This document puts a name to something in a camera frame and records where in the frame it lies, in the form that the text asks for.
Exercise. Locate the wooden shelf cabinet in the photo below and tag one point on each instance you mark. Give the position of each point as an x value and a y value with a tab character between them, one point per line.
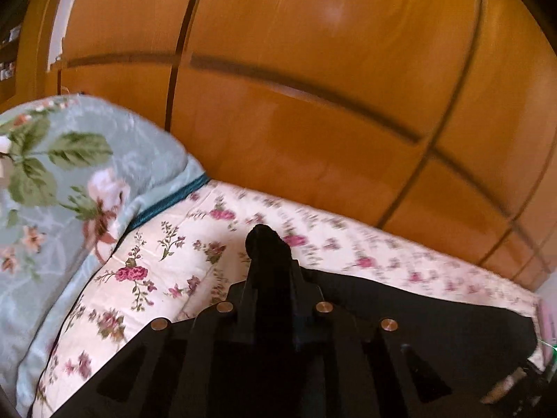
8	65

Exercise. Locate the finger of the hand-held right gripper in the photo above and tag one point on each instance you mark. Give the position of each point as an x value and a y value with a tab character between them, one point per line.
504	385

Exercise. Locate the black pants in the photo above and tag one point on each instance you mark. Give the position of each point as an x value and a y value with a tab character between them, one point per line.
457	326

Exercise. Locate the wooden wardrobe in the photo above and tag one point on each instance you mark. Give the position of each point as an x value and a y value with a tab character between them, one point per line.
304	61

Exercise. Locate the floral white bedsheet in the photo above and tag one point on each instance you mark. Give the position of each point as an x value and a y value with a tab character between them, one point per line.
174	244

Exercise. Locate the teal floral blanket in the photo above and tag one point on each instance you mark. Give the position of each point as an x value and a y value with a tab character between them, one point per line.
65	209

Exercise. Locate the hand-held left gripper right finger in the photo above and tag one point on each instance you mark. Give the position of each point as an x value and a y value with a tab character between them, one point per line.
301	313

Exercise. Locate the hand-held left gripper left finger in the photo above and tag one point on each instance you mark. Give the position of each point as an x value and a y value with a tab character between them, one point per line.
249	300

